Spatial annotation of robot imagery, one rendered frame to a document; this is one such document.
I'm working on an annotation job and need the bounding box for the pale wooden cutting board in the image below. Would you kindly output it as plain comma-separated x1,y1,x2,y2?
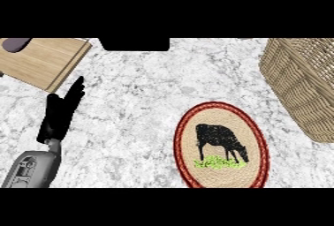
0,38,94,94

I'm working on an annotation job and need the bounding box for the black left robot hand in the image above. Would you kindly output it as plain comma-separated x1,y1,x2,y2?
35,75,87,145

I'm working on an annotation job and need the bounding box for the black appliance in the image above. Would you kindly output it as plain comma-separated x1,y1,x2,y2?
97,38,171,52

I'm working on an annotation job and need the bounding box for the purple eggplant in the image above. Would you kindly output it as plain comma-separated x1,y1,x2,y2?
1,38,34,54

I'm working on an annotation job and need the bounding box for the oval woven cow placemat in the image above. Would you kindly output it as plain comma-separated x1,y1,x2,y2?
173,101,272,189

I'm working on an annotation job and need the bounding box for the tan wicker basket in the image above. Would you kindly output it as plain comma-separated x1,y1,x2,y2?
258,38,334,144

